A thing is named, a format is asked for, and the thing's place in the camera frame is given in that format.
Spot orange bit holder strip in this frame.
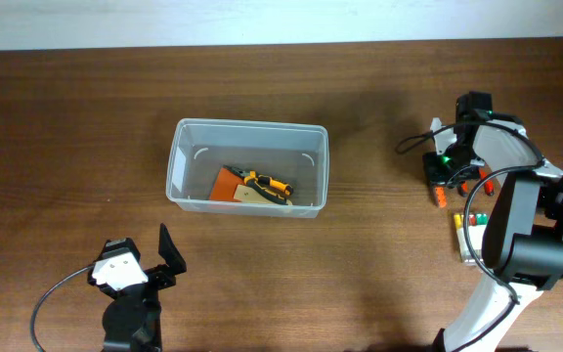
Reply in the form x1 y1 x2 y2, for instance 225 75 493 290
432 186 447 208

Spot red black side cutters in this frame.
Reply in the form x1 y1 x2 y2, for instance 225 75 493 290
456 167 495 198

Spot clear screwdriver set pack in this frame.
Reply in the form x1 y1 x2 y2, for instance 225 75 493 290
453 213 489 266

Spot orange scraper wooden handle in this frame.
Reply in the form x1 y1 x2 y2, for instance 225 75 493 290
206 166 293 216

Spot orange black combination pliers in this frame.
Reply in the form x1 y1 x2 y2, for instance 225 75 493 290
224 165 294 205

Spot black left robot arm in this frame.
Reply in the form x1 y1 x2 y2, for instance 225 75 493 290
87 224 187 352

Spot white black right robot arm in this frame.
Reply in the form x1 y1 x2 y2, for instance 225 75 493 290
422 91 563 351

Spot clear plastic container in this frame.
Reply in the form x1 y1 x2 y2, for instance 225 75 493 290
165 118 329 218

